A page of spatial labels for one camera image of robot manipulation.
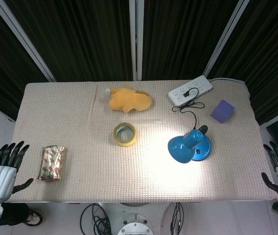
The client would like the silver robot base column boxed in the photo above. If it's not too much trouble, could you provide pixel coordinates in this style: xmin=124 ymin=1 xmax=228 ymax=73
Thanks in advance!
xmin=117 ymin=212 xmax=155 ymax=235

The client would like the blue desk lamp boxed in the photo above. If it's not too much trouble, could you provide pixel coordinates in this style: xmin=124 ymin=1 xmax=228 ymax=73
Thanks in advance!
xmin=167 ymin=125 xmax=212 ymax=165

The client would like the silver red foil snack pack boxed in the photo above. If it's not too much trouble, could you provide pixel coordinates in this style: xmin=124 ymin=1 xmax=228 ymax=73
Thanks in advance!
xmin=37 ymin=145 xmax=67 ymax=183

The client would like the black white shoe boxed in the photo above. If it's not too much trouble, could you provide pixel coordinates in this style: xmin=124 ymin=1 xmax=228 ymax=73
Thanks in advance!
xmin=23 ymin=209 xmax=44 ymax=226

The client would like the white power strip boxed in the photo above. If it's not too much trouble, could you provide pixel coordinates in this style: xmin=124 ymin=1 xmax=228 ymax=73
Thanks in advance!
xmin=167 ymin=75 xmax=213 ymax=106

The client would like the yellow tape roll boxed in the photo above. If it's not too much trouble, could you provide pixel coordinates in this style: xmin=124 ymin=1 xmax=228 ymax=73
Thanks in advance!
xmin=113 ymin=122 xmax=138 ymax=147

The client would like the beige waffle tablecloth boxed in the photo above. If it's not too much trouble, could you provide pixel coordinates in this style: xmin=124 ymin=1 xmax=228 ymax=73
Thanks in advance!
xmin=3 ymin=79 xmax=278 ymax=203

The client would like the orange plush toy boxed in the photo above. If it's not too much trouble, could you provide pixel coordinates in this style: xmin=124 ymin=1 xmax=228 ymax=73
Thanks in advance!
xmin=104 ymin=85 xmax=153 ymax=114

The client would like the black floor cable bundle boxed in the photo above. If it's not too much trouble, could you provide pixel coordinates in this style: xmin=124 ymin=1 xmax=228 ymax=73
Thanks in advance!
xmin=80 ymin=203 xmax=112 ymax=235
xmin=168 ymin=202 xmax=185 ymax=235

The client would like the grey power strip cable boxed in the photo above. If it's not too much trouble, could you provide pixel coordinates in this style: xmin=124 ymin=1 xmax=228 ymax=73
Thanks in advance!
xmin=208 ymin=77 xmax=246 ymax=85

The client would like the black plug with cable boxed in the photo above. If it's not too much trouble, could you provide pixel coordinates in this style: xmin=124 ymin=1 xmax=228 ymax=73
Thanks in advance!
xmin=172 ymin=88 xmax=205 ymax=130

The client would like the white slanted frame post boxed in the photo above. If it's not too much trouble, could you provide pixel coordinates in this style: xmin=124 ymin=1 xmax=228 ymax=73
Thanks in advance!
xmin=203 ymin=0 xmax=250 ymax=76
xmin=0 ymin=0 xmax=56 ymax=83

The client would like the white vertical frame post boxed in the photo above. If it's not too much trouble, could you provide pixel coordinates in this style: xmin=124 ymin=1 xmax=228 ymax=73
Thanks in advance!
xmin=129 ymin=0 xmax=145 ymax=81

